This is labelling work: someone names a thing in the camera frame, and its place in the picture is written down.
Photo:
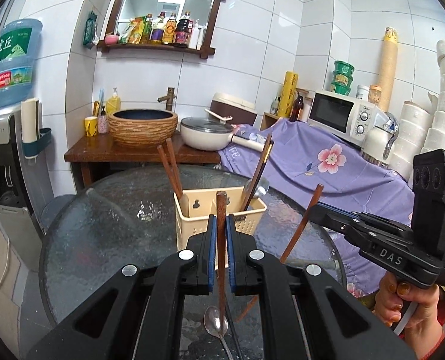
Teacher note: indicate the white kettle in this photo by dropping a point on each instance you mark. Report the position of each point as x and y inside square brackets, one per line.
[378, 144]

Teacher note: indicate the cream plastic utensil holder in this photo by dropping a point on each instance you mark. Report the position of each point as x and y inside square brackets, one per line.
[202, 202]

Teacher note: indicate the dark wooden side table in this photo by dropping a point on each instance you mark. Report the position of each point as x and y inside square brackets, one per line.
[93, 158]

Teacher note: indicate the white paper bowl stacks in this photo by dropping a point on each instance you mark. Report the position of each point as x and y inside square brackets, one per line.
[420, 129]

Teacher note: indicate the blue water jug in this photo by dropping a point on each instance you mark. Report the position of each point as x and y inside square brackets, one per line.
[19, 48]

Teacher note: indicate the brown chopstick in holder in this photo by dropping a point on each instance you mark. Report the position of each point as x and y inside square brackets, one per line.
[168, 160]

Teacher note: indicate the tall paper cup stack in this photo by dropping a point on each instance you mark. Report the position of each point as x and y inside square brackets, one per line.
[387, 67]

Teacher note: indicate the yellow soap bottle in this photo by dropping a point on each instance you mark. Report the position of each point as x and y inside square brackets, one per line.
[113, 103]

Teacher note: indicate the steel spoon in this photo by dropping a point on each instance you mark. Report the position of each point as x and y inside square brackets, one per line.
[217, 327]
[261, 189]

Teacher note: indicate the green hanging packet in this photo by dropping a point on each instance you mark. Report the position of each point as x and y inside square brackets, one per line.
[90, 37]

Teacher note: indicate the green instant noodle cups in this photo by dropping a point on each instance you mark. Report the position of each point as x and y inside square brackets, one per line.
[342, 78]

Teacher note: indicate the woven brown basin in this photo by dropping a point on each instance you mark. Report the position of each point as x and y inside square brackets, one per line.
[140, 128]

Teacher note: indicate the steel spoon in holder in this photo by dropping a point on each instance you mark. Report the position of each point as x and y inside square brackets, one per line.
[261, 189]

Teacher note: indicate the brown wooden chopstick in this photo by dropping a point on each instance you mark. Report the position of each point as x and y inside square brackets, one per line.
[290, 246]
[221, 206]

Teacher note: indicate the water dispenser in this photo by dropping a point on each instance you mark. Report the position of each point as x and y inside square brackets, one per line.
[25, 187]

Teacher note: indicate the yellow roll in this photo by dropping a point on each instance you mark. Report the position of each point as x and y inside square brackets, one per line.
[287, 96]

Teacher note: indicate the round glass table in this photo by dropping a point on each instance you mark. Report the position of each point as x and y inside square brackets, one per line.
[129, 217]

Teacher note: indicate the purple floral cloth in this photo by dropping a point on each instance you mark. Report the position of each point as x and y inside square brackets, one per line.
[304, 156]

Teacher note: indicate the brown white rice cooker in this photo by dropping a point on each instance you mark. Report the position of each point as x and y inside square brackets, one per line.
[240, 111]

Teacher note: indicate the white pot with lid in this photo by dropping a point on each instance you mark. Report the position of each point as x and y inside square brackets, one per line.
[204, 134]

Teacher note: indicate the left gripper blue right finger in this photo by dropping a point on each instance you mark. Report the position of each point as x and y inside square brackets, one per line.
[231, 255]

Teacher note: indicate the wooden framed mirror shelf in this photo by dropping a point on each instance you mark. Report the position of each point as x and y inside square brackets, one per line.
[172, 25]

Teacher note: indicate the bamboo style faucet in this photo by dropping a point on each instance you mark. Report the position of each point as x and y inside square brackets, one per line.
[168, 99]

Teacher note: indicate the white microwave oven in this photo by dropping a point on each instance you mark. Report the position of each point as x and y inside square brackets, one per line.
[348, 118]

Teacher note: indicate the paper cup stack holder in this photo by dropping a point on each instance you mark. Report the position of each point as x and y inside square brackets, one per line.
[35, 139]

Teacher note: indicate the yellow cup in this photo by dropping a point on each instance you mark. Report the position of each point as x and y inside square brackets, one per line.
[91, 126]

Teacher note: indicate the brown glass bottle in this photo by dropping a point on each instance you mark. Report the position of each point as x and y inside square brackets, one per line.
[297, 108]

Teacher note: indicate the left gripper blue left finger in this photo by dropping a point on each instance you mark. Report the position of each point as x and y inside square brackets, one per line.
[212, 230]

